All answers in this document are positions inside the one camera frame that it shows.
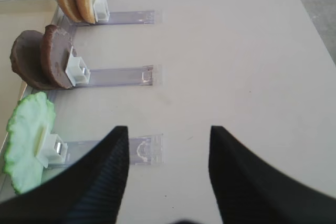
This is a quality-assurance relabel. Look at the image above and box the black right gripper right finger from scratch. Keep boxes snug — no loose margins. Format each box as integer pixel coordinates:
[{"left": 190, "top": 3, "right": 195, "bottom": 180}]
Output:
[{"left": 209, "top": 126, "right": 335, "bottom": 223}]

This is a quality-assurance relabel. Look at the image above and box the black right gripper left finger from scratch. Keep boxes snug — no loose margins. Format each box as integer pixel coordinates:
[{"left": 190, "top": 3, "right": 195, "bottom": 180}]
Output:
[{"left": 1, "top": 126, "right": 129, "bottom": 223}]

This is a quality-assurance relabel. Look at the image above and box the white lettuce pusher block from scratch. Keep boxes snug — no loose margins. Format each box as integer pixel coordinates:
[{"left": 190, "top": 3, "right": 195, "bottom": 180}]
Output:
[{"left": 35, "top": 126, "right": 68, "bottom": 168}]

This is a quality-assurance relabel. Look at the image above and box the green lettuce leaf in rack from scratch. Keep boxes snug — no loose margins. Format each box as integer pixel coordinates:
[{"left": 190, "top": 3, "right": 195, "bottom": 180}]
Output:
[{"left": 4, "top": 92, "right": 56, "bottom": 194}]

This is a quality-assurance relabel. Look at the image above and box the rear brown meat patty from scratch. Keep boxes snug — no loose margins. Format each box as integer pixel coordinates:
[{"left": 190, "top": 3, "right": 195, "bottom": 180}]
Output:
[{"left": 9, "top": 30, "right": 55, "bottom": 90}]

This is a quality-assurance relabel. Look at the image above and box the brown meat patty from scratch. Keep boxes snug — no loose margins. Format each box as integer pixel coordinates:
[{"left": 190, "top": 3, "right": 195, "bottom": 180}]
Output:
[
  {"left": 9, "top": 30, "right": 55, "bottom": 90},
  {"left": 40, "top": 24, "right": 74, "bottom": 89}
]

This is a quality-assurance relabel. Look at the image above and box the front brown meat patty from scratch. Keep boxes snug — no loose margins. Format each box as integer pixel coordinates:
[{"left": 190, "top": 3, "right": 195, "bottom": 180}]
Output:
[{"left": 40, "top": 24, "right": 74, "bottom": 89}]

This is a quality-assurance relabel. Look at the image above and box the white bread pusher block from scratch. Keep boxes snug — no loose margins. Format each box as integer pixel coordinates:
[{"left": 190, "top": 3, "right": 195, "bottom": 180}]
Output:
[{"left": 93, "top": 0, "right": 110, "bottom": 22}]

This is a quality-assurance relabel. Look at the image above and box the white patty pusher block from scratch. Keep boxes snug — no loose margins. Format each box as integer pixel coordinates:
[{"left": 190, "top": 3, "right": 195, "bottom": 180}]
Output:
[{"left": 65, "top": 46, "right": 91, "bottom": 87}]

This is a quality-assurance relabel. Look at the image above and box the beige plastic tray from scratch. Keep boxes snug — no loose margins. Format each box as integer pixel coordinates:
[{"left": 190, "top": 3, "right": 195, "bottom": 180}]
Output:
[{"left": 1, "top": 0, "right": 57, "bottom": 153}]

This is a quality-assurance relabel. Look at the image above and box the clear lettuce rack rail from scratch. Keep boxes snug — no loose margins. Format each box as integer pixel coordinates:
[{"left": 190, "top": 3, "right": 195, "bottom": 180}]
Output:
[{"left": 47, "top": 134, "right": 163, "bottom": 169}]

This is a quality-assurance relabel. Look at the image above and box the clear patty rack rail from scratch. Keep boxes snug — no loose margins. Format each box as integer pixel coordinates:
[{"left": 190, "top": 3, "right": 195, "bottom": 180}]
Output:
[{"left": 73, "top": 65, "right": 155, "bottom": 88}]

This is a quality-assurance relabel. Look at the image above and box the clear bread rack rail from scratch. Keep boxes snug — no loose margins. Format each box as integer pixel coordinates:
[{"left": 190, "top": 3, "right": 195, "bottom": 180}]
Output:
[{"left": 51, "top": 7, "right": 160, "bottom": 26}]

